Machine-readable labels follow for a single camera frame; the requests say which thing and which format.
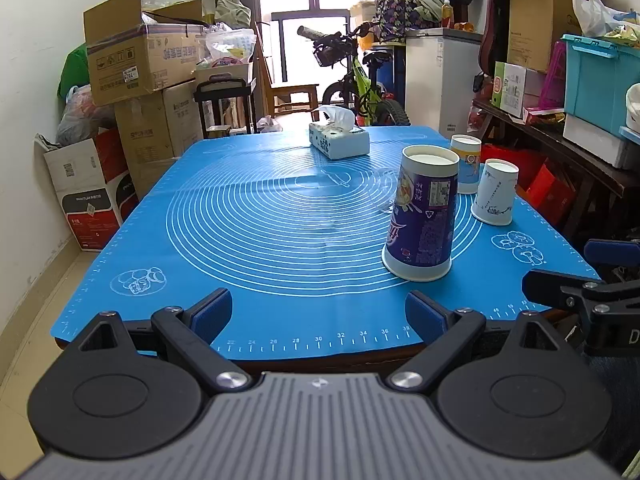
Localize black trolley cart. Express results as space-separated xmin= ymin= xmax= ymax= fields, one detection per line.
xmin=193 ymin=73 xmax=259 ymax=139

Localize red black instrument bag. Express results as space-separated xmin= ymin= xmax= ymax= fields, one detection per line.
xmin=477 ymin=0 xmax=512 ymax=77

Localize wooden chair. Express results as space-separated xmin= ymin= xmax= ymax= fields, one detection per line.
xmin=254 ymin=22 xmax=321 ymax=122

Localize red gift packets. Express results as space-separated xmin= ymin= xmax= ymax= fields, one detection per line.
xmin=481 ymin=143 xmax=577 ymax=227

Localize blue silicone baking mat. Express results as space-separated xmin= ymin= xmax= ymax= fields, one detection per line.
xmin=49 ymin=125 xmax=604 ymax=361

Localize red and white carton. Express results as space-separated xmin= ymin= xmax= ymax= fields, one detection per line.
xmin=34 ymin=127 xmax=140 ymax=253

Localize large brown cardboard box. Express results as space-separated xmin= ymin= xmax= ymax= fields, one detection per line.
xmin=114 ymin=79 xmax=206 ymax=202

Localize green black bicycle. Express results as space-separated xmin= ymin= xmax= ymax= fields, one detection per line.
xmin=297 ymin=22 xmax=412 ymax=128

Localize green bag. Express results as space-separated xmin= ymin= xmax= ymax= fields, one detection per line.
xmin=57 ymin=42 xmax=92 ymax=102

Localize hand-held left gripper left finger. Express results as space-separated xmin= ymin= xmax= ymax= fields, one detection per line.
xmin=77 ymin=287 xmax=254 ymax=394

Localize floral fabric bag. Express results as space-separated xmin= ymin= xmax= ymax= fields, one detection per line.
xmin=374 ymin=0 xmax=447 ymax=44

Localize white green carton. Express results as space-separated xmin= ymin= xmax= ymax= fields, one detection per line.
xmin=492 ymin=61 xmax=546 ymax=120

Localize white plastic bag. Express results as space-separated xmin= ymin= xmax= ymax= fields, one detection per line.
xmin=571 ymin=0 xmax=640 ymax=39

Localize grey plastic bag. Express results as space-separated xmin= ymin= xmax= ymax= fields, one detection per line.
xmin=55 ymin=85 xmax=119 ymax=147

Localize small blue label paper cup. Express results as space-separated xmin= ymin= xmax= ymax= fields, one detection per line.
xmin=449 ymin=134 xmax=483 ymax=195

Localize teal plastic storage box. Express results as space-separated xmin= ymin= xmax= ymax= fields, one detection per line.
xmin=560 ymin=33 xmax=640 ymax=137

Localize clear plastic bag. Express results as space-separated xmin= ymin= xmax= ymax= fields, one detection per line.
xmin=196 ymin=22 xmax=257 ymax=69

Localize dark wooden bench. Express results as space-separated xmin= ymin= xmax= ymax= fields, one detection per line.
xmin=471 ymin=98 xmax=640 ymax=243

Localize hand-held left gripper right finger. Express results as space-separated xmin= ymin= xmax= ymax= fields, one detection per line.
xmin=387 ymin=290 xmax=569 ymax=394

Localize white blue tissue box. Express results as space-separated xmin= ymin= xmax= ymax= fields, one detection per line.
xmin=308 ymin=105 xmax=371 ymax=161

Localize white chest freezer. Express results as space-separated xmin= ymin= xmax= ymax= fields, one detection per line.
xmin=404 ymin=27 xmax=485 ymax=139

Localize tall purple paper cup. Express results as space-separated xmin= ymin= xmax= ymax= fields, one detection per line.
xmin=381 ymin=144 xmax=460 ymax=282

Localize white blue print paper cup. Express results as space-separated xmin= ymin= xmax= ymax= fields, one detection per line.
xmin=470 ymin=158 xmax=520 ymax=227

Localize white flat box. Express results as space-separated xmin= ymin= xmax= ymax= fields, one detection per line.
xmin=562 ymin=112 xmax=640 ymax=170

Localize tall brown cardboard box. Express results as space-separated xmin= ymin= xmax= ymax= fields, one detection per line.
xmin=507 ymin=0 xmax=584 ymax=74

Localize pink plastic basket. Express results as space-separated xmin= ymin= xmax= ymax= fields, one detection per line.
xmin=538 ymin=40 xmax=569 ymax=109

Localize open brown cardboard box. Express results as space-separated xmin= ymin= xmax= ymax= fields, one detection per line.
xmin=82 ymin=0 xmax=209 ymax=108

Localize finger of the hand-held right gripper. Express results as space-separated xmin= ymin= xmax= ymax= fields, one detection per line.
xmin=584 ymin=238 xmax=640 ymax=267
xmin=521 ymin=269 xmax=640 ymax=313

